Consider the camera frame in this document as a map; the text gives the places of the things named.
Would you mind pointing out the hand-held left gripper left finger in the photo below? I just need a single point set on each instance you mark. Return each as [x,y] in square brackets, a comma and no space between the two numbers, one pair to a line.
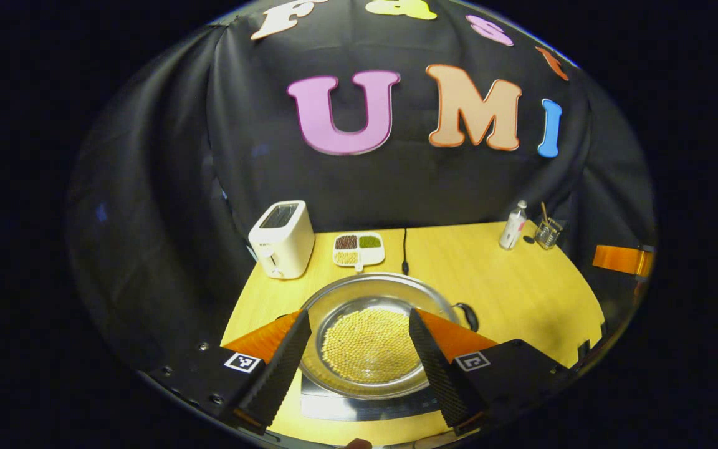
[281,371]

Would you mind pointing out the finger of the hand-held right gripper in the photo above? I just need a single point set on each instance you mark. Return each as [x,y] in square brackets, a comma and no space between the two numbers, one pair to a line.
[624,260]

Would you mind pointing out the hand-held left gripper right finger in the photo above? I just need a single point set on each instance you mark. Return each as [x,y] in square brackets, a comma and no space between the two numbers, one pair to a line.
[440,374]

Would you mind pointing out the black induction cooktop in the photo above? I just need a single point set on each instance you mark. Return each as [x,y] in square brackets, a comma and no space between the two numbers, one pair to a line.
[359,408]

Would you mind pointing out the white bottle with red label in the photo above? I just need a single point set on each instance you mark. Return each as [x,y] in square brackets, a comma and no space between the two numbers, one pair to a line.
[512,227]

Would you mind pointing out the white toaster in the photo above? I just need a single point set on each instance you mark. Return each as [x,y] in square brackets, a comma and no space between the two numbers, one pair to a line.
[281,243]

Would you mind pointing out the white divided dish of beans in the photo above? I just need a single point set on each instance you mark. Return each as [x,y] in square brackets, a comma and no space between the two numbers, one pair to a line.
[359,249]

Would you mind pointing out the black backdrop cloth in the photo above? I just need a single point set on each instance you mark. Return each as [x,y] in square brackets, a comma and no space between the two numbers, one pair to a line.
[159,174]

